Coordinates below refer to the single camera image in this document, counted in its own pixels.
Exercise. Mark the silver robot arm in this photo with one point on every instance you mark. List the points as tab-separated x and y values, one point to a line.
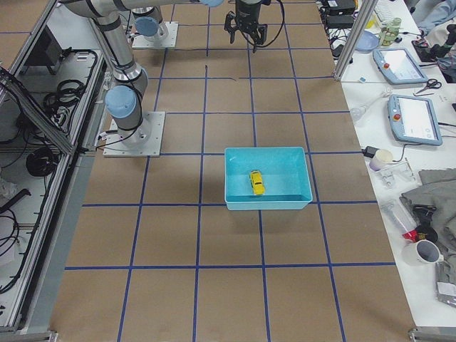
248	6
125	99

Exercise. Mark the turquoise plastic bin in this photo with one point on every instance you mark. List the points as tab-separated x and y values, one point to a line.
285	175

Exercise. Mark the teach pendant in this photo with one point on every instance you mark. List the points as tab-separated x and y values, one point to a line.
398	67
413	120

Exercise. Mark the green tape rolls stack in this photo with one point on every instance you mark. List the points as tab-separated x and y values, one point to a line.
389	32

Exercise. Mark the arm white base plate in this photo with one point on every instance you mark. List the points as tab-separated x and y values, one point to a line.
145	141
153	35

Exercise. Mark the light blue plate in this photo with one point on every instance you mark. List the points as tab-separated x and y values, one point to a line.
367	42

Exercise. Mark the yellow beetle toy car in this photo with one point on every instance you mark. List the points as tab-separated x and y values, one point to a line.
257	182

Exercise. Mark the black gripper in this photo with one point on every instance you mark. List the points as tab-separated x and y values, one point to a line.
249	12

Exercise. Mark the white mug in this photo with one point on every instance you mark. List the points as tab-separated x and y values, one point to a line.
421	253

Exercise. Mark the upper teach pendant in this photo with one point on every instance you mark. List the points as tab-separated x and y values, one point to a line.
398	67

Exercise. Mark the lower teach pendant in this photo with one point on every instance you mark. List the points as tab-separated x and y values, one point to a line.
413	120

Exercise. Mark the white paper cup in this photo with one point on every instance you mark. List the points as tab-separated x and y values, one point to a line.
380	159

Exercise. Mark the black scissors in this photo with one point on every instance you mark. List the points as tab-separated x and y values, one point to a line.
432	83

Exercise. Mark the grey cloth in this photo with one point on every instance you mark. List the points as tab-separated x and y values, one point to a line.
437	189

